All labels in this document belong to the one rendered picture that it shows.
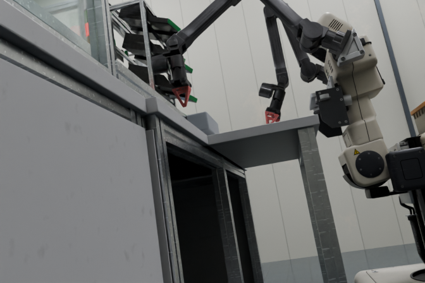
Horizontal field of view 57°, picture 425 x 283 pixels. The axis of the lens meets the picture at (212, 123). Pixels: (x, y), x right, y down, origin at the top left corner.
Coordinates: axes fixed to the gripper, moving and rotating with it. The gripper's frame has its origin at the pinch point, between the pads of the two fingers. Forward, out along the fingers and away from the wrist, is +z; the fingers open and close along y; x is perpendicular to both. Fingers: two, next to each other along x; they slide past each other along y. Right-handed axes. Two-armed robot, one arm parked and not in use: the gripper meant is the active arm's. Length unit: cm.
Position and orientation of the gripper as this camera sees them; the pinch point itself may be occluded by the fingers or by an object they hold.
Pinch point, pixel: (184, 105)
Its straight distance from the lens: 150.4
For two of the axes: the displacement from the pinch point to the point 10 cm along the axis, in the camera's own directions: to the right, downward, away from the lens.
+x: 9.7, -2.1, -1.5
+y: -1.9, -1.8, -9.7
